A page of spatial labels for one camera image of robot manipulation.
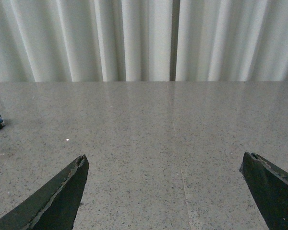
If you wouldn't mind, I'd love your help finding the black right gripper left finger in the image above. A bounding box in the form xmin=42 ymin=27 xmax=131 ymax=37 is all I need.
xmin=0 ymin=155 xmax=89 ymax=230

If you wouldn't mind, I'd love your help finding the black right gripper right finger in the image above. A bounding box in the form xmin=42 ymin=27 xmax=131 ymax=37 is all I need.
xmin=240 ymin=152 xmax=288 ymax=230

